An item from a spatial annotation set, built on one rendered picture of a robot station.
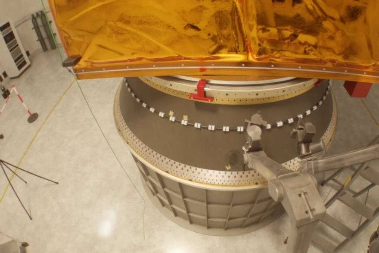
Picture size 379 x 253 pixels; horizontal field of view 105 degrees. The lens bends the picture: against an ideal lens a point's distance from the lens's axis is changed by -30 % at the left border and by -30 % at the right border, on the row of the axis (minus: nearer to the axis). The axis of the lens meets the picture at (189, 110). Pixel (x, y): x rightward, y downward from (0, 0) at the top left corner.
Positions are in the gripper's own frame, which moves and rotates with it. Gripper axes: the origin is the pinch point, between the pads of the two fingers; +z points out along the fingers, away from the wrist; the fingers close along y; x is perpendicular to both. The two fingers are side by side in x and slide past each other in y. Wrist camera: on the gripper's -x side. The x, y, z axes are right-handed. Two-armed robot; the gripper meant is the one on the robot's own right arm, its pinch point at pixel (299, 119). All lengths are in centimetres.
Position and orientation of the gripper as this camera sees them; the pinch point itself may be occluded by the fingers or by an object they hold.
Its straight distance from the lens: 103.4
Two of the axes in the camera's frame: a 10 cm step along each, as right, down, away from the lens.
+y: -9.8, -0.8, 2.0
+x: 1.2, 6.0, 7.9
